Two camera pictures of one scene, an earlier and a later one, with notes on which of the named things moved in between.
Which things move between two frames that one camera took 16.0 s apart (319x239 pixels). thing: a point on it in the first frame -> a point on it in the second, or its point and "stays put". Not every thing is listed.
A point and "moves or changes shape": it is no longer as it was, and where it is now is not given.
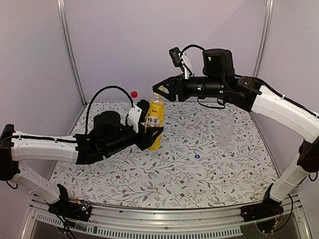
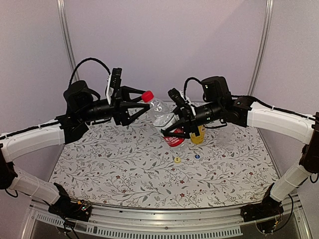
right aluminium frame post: [266, 32] stays put
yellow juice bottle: [155, 119] -> [200, 139]
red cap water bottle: [134, 94] moves or changes shape
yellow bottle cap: [162, 88] -> [177, 160]
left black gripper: [146, 140] -> [120, 112]
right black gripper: [172, 81] -> [187, 118]
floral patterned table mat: [209, 157] stays put
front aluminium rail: [201, 222] stays put
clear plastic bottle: [226, 131] stays put
